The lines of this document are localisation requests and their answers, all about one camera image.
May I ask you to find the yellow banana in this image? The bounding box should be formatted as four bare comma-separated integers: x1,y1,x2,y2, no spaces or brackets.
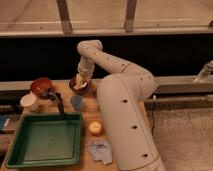
73,82,87,91

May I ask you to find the black ladle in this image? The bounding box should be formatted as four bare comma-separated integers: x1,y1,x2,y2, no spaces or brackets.
42,89,65,118

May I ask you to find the red bowl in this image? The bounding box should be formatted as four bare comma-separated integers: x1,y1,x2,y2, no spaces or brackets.
30,78,52,96

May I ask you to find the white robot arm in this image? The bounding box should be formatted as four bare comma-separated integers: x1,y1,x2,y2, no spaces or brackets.
77,40,166,171

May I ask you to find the crumpled blue cloth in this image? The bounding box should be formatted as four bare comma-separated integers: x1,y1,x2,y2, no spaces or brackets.
88,140,113,165

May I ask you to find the white paper cup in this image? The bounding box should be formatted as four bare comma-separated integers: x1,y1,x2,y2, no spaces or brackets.
20,93,39,112

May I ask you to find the blue object at edge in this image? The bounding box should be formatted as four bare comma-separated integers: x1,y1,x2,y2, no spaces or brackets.
0,115,10,131

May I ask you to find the green plastic tray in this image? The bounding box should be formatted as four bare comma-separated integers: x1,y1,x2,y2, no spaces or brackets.
6,113,82,169

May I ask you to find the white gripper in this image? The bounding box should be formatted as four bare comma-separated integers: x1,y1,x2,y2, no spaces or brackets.
76,62,95,87

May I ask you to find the blue plastic cup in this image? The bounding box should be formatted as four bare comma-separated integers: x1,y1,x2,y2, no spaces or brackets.
70,95,83,111

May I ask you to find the purple bowl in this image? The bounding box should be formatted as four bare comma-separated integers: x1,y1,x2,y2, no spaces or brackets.
69,76,91,95

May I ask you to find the yellow round fruit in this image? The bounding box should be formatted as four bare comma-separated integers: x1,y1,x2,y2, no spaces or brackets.
88,121,103,136

